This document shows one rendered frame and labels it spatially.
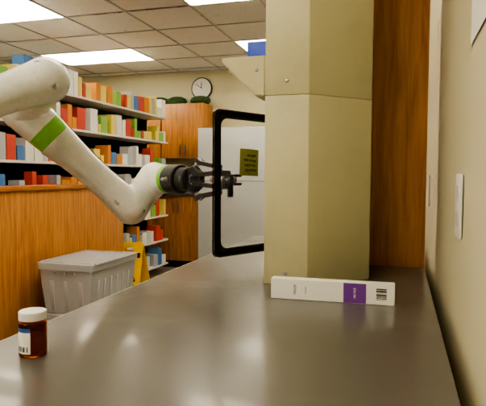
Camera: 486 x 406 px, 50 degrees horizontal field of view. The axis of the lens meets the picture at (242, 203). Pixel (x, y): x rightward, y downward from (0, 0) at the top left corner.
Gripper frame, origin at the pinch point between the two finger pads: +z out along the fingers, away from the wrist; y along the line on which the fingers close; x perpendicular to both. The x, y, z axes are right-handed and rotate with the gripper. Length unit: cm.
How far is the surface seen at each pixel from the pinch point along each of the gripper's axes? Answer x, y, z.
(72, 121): 128, 49, -326
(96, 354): -64, -26, 36
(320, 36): 1.2, 35.1, 30.4
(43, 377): -74, -26, 39
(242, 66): -9.5, 28.6, 14.3
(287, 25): -4.3, 37.8, 24.5
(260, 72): -7.3, 26.9, 18.6
